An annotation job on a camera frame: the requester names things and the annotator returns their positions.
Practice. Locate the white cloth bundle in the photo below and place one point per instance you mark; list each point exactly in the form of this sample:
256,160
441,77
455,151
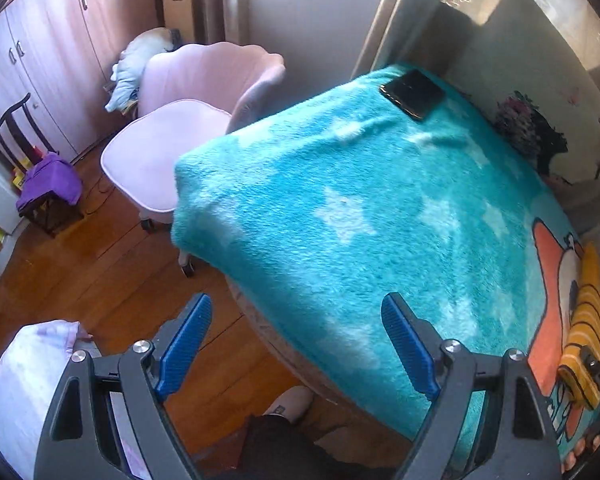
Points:
130,60

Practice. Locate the beige cardboard sheet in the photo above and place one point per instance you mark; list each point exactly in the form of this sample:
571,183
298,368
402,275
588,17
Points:
177,10

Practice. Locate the pink wardrobe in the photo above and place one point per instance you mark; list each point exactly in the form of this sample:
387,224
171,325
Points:
55,35

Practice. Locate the black smartphone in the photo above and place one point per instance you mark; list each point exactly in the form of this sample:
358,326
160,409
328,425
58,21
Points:
412,94

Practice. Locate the grey radiator cover panel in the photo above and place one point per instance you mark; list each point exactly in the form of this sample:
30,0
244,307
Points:
305,25

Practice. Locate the small stool with purple cloth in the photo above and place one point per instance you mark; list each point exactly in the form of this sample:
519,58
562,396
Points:
25,125

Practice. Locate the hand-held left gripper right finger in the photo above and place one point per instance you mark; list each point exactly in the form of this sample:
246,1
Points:
410,347

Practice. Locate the pink upholstered chair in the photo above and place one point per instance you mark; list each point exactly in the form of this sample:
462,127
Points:
180,125

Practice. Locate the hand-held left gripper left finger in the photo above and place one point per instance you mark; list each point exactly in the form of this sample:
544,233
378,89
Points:
185,347

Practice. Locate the person's right hand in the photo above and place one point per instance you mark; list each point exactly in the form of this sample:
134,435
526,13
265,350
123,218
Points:
582,452

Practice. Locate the yellow striped sweater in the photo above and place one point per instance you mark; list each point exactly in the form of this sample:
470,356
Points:
587,330

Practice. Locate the black shorts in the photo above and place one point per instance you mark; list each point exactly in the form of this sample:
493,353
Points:
280,450

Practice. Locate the teal fleece printed blanket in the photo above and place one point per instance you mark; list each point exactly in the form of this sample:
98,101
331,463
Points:
355,210

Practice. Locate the grey silhouette print pillow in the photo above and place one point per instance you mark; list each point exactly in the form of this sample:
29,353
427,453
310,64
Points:
545,60

